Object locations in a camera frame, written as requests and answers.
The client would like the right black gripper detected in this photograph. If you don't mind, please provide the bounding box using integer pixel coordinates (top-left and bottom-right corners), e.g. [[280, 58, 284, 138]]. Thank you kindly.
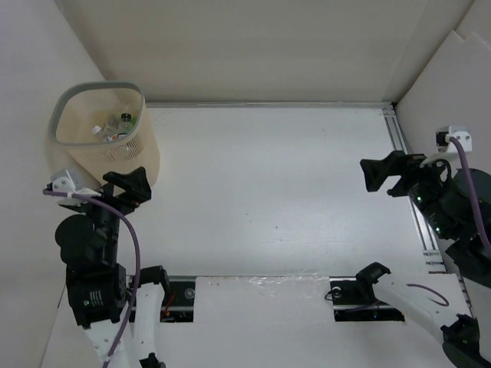
[[360, 147, 456, 237]]

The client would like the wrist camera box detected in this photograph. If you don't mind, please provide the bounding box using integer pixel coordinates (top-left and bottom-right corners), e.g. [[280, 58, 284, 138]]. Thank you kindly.
[[435, 126, 473, 157], [51, 167, 91, 194]]

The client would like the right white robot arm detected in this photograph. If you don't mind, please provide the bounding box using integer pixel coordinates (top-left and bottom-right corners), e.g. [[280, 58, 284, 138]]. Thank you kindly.
[[354, 150, 490, 367]]

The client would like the orange blue label clear bottle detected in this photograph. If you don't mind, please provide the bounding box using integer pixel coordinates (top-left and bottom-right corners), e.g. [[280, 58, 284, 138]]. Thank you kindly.
[[105, 134, 118, 143]]

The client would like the beige bin with grey rim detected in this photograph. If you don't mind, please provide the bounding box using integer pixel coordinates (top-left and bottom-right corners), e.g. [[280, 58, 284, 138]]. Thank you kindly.
[[48, 81, 160, 186]]

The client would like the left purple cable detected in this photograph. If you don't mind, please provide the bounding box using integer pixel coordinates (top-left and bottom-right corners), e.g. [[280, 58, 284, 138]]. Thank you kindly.
[[42, 188, 141, 363]]

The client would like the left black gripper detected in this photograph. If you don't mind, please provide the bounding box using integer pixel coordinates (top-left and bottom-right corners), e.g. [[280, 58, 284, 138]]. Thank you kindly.
[[68, 163, 150, 258]]

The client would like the black cap small bottle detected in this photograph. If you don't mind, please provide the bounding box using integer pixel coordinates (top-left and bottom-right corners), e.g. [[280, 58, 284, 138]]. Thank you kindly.
[[120, 113, 131, 130]]

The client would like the aluminium frame rail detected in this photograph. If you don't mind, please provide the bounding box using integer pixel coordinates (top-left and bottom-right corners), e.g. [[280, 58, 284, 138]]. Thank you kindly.
[[135, 103, 445, 276]]

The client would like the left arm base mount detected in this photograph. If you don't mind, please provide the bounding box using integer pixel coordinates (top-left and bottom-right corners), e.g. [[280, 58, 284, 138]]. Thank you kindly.
[[160, 277, 196, 324]]

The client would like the green soda bottle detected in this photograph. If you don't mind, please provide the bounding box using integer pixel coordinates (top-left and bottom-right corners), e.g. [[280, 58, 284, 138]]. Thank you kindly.
[[127, 115, 138, 130]]

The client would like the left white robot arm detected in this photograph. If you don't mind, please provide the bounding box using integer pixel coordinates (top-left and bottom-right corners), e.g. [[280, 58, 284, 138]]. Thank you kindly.
[[44, 167, 171, 367]]

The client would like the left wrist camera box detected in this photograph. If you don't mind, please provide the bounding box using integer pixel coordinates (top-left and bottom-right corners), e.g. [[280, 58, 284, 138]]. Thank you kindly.
[[51, 167, 91, 194]]

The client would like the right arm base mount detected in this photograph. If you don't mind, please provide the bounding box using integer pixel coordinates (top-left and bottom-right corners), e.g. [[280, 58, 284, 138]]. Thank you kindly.
[[325, 262, 405, 322]]

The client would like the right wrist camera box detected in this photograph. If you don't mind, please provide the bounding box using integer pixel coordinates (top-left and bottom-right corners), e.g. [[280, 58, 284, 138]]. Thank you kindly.
[[435, 126, 473, 157]]

